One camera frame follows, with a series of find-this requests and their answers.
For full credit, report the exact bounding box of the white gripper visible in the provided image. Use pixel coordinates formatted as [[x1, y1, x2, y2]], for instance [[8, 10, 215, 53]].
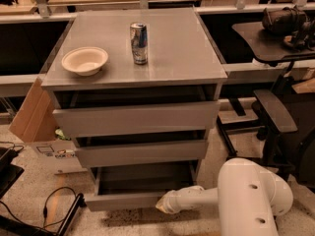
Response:
[[156, 186, 204, 214]]

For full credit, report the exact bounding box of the grey top drawer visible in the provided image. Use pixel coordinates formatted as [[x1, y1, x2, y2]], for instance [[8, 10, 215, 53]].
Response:
[[53, 101, 220, 138]]

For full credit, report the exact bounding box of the black controller on table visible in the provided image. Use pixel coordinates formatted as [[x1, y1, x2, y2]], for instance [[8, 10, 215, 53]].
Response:
[[283, 21, 315, 50]]

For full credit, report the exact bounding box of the black side table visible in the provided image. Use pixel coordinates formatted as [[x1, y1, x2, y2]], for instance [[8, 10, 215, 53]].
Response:
[[232, 22, 315, 64]]

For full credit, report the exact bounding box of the grey middle drawer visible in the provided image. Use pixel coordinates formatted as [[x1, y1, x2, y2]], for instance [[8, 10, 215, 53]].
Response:
[[76, 140, 208, 168]]

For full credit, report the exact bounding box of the grey drawer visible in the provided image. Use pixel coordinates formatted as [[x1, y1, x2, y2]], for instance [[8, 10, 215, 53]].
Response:
[[76, 140, 208, 168], [53, 101, 220, 138], [86, 160, 198, 211]]

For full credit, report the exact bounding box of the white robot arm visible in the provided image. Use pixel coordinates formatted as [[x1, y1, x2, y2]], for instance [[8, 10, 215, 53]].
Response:
[[156, 158, 293, 236]]

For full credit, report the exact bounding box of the open cardboard box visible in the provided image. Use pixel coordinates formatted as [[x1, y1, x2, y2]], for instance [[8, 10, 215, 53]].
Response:
[[9, 79, 85, 174]]

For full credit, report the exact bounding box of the grey bottom drawer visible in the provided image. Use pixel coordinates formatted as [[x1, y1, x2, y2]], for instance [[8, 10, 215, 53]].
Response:
[[86, 160, 198, 211]]

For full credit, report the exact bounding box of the grey drawer cabinet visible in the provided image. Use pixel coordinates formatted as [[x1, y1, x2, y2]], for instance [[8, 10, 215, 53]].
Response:
[[41, 7, 228, 195]]

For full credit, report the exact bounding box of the black office chair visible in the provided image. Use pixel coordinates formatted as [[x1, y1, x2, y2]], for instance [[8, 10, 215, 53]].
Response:
[[222, 76, 315, 190]]

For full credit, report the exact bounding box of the black equipment base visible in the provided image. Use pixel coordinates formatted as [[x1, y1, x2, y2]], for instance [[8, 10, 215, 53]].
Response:
[[0, 146, 90, 236]]

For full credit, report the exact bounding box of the black headset device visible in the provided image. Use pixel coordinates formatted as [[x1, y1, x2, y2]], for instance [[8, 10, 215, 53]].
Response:
[[262, 7, 308, 35]]

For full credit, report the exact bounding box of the black floor cable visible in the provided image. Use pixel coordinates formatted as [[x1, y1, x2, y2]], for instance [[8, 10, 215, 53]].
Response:
[[0, 186, 78, 231]]

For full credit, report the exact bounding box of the white paper bowl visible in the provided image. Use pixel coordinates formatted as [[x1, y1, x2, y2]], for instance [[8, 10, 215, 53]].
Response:
[[61, 47, 108, 77]]

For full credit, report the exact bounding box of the silver blue drink can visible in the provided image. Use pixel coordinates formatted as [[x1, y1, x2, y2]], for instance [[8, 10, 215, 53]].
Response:
[[130, 22, 148, 65]]

